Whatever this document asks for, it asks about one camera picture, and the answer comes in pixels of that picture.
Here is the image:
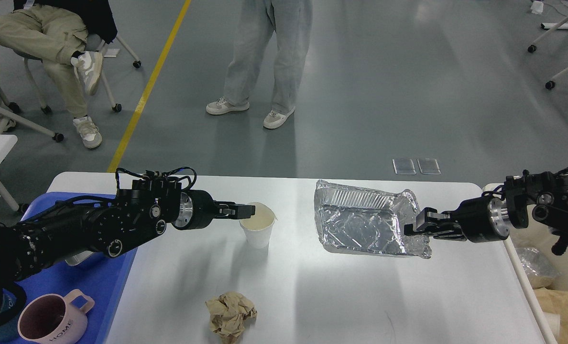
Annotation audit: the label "teal mug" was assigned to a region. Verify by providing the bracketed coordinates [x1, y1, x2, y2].
[0, 290, 22, 343]

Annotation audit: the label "seated person khaki trousers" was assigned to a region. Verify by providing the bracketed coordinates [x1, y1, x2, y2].
[0, 0, 118, 150]

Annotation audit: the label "brown paper in bin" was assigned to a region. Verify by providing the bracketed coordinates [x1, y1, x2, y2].
[534, 288, 568, 344]

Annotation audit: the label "floor plate right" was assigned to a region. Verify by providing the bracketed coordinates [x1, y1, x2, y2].
[416, 158, 441, 175]

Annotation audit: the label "floor plate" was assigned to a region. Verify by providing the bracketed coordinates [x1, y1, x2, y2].
[416, 158, 441, 175]
[393, 158, 417, 175]

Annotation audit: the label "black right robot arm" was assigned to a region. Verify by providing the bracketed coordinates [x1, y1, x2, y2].
[404, 168, 568, 256]

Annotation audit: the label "aluminium foil tray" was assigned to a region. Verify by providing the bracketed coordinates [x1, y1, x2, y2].
[313, 179, 432, 259]

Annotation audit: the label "white wheeled chair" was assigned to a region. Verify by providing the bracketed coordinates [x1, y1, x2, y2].
[0, 33, 142, 143]

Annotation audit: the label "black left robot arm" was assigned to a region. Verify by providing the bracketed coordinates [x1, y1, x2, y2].
[0, 167, 256, 326]

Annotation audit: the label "floor plate left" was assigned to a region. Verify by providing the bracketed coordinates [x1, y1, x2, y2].
[393, 158, 417, 175]

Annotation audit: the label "crumpled foil in bin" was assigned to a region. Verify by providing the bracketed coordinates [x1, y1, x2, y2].
[515, 247, 562, 289]

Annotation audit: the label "stainless steel rectangular container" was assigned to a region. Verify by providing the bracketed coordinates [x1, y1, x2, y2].
[64, 251, 94, 267]

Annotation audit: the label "white paper cup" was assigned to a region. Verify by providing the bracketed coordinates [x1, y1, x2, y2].
[240, 202, 277, 249]

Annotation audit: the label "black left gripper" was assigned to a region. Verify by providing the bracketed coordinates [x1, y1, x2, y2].
[171, 190, 256, 230]

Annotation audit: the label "brown paper ball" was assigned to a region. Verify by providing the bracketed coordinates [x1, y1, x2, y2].
[205, 291, 258, 344]

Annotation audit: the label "pink mug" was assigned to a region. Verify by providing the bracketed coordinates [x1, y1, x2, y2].
[17, 289, 95, 344]

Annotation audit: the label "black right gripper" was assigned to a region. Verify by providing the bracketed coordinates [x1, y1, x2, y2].
[404, 196, 511, 243]

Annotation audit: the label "standing person grey jeans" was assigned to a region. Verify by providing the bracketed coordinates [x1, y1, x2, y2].
[206, 0, 314, 130]

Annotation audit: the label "white plastic bin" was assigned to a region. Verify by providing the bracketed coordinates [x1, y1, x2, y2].
[504, 204, 568, 344]

